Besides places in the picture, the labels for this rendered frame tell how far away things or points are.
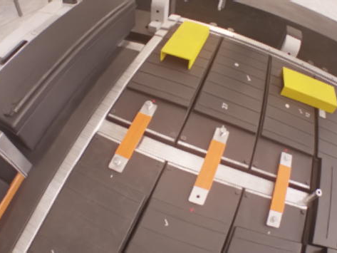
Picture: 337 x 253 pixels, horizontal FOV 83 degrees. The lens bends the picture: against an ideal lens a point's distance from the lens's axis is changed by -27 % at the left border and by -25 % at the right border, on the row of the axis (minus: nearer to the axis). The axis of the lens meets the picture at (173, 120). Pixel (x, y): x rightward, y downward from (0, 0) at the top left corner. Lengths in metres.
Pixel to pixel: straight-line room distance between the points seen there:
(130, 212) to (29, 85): 0.27
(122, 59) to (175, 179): 0.32
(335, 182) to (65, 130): 0.56
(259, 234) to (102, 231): 0.25
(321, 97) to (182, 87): 0.34
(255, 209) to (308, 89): 0.31
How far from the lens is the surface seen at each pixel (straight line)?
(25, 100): 0.41
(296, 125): 0.53
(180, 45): 0.56
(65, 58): 0.46
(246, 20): 1.26
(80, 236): 0.39
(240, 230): 0.39
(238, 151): 0.45
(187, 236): 0.37
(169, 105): 0.48
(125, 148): 0.42
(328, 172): 0.51
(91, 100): 0.51
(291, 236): 0.44
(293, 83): 0.57
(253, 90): 0.54
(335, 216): 0.49
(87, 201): 0.39
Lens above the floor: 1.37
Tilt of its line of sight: 55 degrees down
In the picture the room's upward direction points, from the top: 7 degrees clockwise
